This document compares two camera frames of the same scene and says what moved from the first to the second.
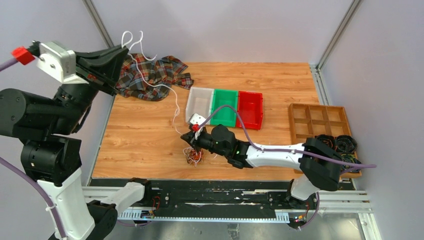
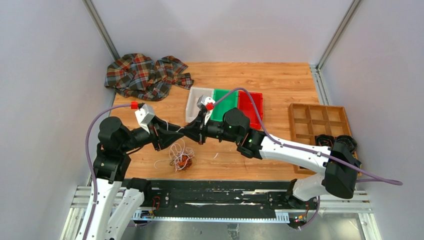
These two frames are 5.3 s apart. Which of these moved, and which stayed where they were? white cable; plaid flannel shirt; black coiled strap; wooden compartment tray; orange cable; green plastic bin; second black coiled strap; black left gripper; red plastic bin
Moved: black left gripper; white cable; orange cable
Stayed: black coiled strap; second black coiled strap; red plastic bin; plaid flannel shirt; wooden compartment tray; green plastic bin
